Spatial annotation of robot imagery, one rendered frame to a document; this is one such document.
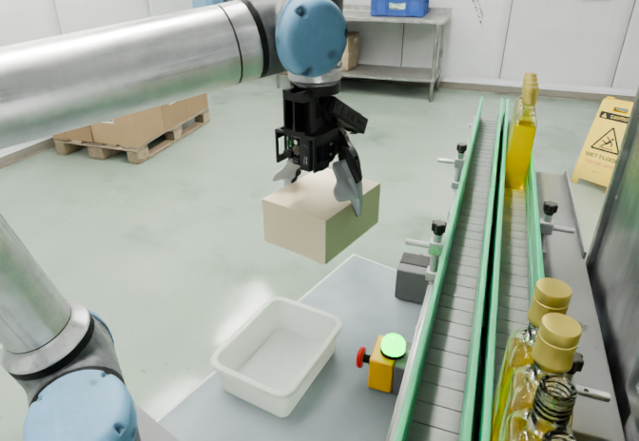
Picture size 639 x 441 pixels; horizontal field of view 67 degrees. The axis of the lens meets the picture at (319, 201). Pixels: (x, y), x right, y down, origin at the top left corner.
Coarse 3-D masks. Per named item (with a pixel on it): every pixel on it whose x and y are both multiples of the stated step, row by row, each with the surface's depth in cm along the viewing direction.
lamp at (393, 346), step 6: (384, 336) 86; (390, 336) 86; (396, 336) 86; (384, 342) 85; (390, 342) 85; (396, 342) 85; (402, 342) 85; (384, 348) 85; (390, 348) 84; (396, 348) 84; (402, 348) 85; (384, 354) 85; (390, 354) 85; (396, 354) 84; (402, 354) 85
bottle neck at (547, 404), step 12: (540, 384) 40; (552, 384) 41; (564, 384) 40; (540, 396) 40; (552, 396) 39; (564, 396) 41; (576, 396) 39; (540, 408) 40; (552, 408) 39; (564, 408) 39; (528, 420) 42; (540, 420) 41; (552, 420) 40; (564, 420) 40; (540, 432) 41
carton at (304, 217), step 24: (288, 192) 76; (312, 192) 76; (264, 216) 75; (288, 216) 72; (312, 216) 69; (336, 216) 70; (360, 216) 77; (288, 240) 74; (312, 240) 71; (336, 240) 72
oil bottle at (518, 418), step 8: (512, 416) 44; (520, 416) 43; (528, 416) 43; (512, 424) 44; (520, 424) 43; (528, 424) 42; (568, 424) 43; (504, 432) 46; (512, 432) 43; (520, 432) 42; (528, 432) 42; (568, 432) 42; (504, 440) 45; (512, 440) 42; (520, 440) 42; (528, 440) 41; (536, 440) 41
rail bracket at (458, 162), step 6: (462, 144) 129; (462, 150) 130; (462, 156) 131; (438, 162) 134; (444, 162) 133; (450, 162) 133; (456, 162) 131; (462, 162) 131; (456, 168) 133; (462, 168) 132; (456, 174) 133; (456, 180) 134; (456, 186) 134
